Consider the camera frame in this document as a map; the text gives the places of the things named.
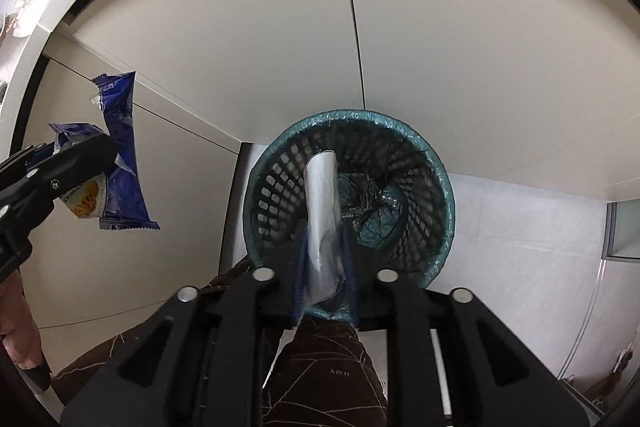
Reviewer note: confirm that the green trash bag liner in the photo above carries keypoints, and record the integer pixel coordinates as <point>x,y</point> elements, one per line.
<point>375,229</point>

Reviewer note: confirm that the black crumpled plastic bag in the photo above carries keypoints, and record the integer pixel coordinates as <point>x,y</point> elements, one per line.
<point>360,199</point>

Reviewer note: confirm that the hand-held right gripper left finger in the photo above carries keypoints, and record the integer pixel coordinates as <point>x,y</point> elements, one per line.
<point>299,277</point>

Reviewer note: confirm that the brown patterned pants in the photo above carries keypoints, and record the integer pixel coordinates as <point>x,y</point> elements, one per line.
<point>325,377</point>

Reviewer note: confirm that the grey framed glass door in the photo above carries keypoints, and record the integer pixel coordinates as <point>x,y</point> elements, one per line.
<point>622,232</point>

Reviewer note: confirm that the black mesh trash basket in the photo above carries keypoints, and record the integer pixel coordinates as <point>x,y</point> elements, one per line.
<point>280,187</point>

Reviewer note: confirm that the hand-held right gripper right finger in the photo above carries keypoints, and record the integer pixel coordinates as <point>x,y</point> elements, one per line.
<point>351,277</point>

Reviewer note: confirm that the white plastic wrapper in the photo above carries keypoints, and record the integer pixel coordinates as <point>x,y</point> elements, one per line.
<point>320,192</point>

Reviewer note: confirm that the small blue cookie packet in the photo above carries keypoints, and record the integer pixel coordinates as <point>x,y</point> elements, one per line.
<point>85,202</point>

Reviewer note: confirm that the person's left hand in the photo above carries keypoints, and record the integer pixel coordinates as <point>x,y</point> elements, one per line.
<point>17,322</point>

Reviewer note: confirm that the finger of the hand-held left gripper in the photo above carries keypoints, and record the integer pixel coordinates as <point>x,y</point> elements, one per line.
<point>17,159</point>
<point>75,164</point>

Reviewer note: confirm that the long blue snack wrapper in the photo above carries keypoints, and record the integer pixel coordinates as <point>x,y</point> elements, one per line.
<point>122,142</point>

